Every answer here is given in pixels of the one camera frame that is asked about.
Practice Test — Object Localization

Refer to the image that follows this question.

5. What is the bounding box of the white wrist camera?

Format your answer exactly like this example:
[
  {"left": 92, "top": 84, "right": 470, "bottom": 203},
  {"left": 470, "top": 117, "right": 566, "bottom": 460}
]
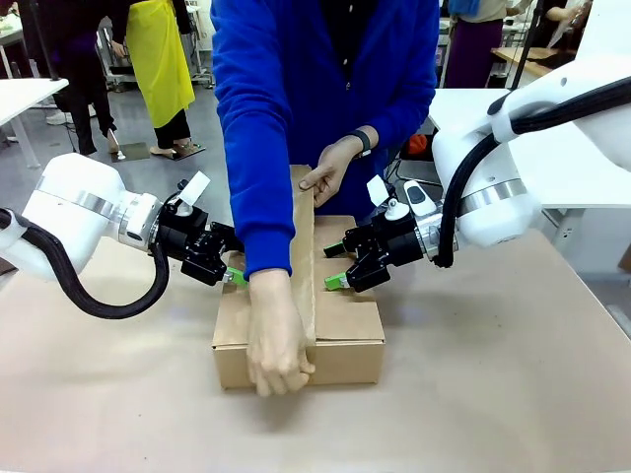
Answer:
[
  {"left": 172, "top": 170, "right": 212, "bottom": 219},
  {"left": 365, "top": 173, "right": 411, "bottom": 224}
]

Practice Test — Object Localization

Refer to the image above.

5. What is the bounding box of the person in yellow apron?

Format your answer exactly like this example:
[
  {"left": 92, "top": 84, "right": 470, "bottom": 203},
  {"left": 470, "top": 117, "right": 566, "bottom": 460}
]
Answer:
[{"left": 105, "top": 0, "right": 198, "bottom": 160}]

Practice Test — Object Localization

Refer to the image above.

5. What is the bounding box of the person in blue sweater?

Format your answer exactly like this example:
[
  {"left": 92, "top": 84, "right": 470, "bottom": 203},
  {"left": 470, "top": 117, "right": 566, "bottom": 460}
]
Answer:
[{"left": 210, "top": 0, "right": 441, "bottom": 282}]

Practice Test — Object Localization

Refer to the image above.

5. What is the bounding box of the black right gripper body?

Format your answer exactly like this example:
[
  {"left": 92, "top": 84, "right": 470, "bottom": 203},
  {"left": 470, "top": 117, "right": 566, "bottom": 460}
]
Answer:
[{"left": 343, "top": 210, "right": 427, "bottom": 294}]

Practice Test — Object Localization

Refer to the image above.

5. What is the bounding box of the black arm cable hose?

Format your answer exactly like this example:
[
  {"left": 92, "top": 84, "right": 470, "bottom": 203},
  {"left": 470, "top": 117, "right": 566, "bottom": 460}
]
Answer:
[
  {"left": 0, "top": 206, "right": 173, "bottom": 321},
  {"left": 433, "top": 76, "right": 631, "bottom": 270}
]

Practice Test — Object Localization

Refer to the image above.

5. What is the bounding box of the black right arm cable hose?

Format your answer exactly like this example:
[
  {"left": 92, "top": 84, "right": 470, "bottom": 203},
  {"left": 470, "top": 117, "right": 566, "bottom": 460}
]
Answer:
[{"left": 433, "top": 76, "right": 631, "bottom": 270}]

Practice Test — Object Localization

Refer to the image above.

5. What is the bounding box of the person's right forearm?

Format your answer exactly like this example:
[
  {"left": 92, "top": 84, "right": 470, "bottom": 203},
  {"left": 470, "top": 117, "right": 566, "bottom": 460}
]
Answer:
[{"left": 230, "top": 157, "right": 298, "bottom": 283}]

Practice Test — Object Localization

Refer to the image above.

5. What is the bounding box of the white side table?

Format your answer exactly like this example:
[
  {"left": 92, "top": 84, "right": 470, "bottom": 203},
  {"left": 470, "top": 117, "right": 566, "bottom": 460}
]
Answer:
[{"left": 427, "top": 87, "right": 631, "bottom": 282}]

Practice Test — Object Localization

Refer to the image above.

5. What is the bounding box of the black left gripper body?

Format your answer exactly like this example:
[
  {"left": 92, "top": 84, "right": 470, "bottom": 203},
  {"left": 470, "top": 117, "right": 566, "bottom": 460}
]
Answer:
[{"left": 158, "top": 198, "right": 246, "bottom": 288}]

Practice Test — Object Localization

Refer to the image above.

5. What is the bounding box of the person's right hand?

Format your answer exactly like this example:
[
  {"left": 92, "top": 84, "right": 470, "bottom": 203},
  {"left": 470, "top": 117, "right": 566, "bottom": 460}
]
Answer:
[{"left": 245, "top": 269, "right": 317, "bottom": 397}]

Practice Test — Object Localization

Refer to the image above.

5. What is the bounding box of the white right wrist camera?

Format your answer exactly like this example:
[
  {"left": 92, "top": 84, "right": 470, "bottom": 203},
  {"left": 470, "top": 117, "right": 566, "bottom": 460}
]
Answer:
[{"left": 365, "top": 173, "right": 411, "bottom": 224}]

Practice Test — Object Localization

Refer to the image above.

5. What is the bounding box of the wooden work table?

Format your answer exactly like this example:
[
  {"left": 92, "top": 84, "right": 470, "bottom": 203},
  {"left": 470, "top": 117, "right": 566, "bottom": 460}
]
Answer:
[{"left": 491, "top": 45, "right": 561, "bottom": 76}]

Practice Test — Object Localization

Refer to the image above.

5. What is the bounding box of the brown cardboard box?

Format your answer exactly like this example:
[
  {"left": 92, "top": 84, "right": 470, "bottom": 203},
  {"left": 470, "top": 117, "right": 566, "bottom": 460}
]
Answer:
[{"left": 211, "top": 214, "right": 386, "bottom": 393}]

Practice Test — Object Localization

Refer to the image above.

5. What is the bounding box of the person in dark clothes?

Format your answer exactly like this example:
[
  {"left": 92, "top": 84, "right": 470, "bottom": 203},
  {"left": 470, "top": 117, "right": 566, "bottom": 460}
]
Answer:
[{"left": 19, "top": 0, "right": 120, "bottom": 158}]

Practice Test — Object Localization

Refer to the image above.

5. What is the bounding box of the black stand pole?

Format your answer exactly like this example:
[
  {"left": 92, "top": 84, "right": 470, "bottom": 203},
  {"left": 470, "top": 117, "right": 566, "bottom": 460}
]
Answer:
[{"left": 509, "top": 0, "right": 544, "bottom": 94}]

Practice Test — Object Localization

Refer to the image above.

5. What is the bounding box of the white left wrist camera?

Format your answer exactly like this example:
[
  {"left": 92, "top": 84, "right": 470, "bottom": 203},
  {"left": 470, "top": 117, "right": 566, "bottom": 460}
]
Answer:
[{"left": 172, "top": 170, "right": 212, "bottom": 219}]

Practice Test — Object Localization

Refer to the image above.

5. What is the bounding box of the person in purple skirt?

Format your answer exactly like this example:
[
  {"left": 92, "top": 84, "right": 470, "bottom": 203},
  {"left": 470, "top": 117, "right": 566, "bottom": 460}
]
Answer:
[{"left": 445, "top": 0, "right": 509, "bottom": 91}]

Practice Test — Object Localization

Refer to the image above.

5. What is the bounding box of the black wristwatch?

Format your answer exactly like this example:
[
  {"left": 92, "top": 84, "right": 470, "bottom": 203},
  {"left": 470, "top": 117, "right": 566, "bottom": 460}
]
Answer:
[{"left": 355, "top": 128, "right": 380, "bottom": 155}]

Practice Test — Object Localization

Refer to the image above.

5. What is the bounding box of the person's left forearm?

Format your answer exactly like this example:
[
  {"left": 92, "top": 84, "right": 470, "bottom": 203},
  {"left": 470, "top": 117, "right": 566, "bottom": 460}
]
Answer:
[{"left": 357, "top": 83, "right": 438, "bottom": 152}]

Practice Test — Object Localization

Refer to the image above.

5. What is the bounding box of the white table with pole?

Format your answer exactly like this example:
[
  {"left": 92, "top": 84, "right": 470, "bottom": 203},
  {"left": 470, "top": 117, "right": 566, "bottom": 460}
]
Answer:
[{"left": 0, "top": 77, "right": 71, "bottom": 169}]

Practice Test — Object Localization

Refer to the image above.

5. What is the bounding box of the black laptop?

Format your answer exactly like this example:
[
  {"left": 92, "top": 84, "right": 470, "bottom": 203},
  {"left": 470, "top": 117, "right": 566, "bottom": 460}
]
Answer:
[{"left": 395, "top": 156, "right": 444, "bottom": 187}]

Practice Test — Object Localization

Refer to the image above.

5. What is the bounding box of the grey mannequin base plate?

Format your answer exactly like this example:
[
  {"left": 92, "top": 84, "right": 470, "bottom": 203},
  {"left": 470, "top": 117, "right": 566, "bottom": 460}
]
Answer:
[{"left": 116, "top": 141, "right": 152, "bottom": 164}]

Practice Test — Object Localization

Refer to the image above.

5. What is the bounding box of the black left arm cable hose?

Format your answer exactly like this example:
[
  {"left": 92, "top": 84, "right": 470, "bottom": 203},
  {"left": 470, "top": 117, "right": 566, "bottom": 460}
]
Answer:
[{"left": 0, "top": 206, "right": 173, "bottom": 321}]

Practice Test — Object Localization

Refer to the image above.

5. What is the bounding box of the person's left hand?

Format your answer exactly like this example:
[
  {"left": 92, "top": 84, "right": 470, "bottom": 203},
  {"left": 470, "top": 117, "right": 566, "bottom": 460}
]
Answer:
[{"left": 298, "top": 136, "right": 367, "bottom": 209}]

